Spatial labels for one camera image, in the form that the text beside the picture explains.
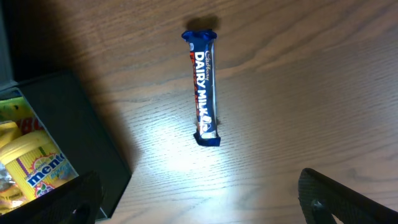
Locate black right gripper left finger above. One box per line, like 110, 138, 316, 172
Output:
1, 171, 103, 224

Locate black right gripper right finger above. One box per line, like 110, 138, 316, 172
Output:
298, 168, 397, 224

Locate yellow Mentos bottle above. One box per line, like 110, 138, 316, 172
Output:
1, 131, 78, 201

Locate yellow Hacks candy bag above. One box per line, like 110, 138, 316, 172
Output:
1, 121, 27, 215

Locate dark green gift box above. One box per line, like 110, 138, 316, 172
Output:
1, 71, 132, 220

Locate green Haribo worms bag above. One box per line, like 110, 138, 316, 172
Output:
1, 97, 44, 134

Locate blue Dairy Milk bar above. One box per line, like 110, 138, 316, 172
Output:
182, 29, 221, 147

